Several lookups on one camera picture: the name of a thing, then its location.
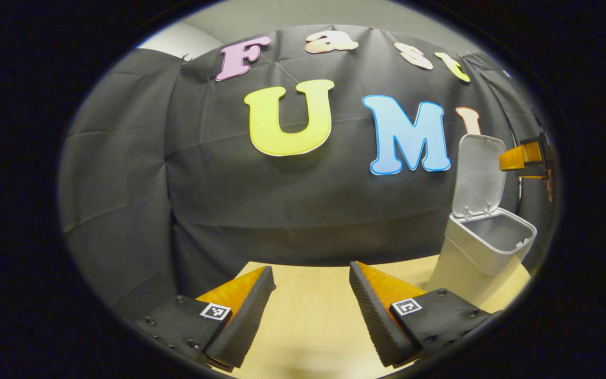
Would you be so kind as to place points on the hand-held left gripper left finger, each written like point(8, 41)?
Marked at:
point(248, 321)

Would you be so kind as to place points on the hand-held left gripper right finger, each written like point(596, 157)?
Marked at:
point(374, 316)

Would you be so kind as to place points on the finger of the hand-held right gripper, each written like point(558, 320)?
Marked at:
point(516, 157)
point(532, 177)

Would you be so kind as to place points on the white desktop garbage bin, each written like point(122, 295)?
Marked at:
point(484, 237)

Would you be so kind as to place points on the wooden desktop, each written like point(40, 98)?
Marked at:
point(313, 316)

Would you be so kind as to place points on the black backdrop cloth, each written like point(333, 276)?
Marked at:
point(229, 210)

